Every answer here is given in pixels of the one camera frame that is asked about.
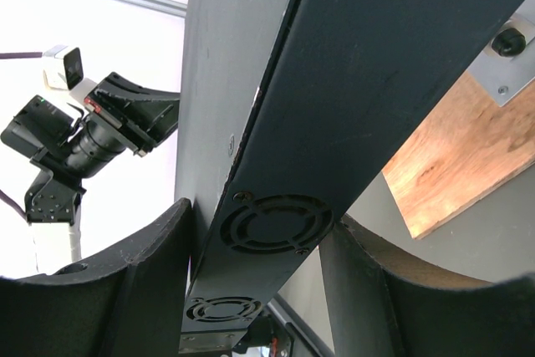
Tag blue network switch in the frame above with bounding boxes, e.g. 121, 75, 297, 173
176, 0, 523, 338

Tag wooden board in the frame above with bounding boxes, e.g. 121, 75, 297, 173
382, 73, 534, 239

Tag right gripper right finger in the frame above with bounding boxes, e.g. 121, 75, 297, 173
319, 216, 534, 356

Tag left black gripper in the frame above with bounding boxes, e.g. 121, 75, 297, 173
64, 72, 180, 177

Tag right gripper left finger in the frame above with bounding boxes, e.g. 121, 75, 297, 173
1, 199, 192, 356

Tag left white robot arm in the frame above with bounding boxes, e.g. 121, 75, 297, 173
1, 72, 181, 263

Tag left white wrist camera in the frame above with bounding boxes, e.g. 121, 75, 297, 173
42, 44, 97, 105

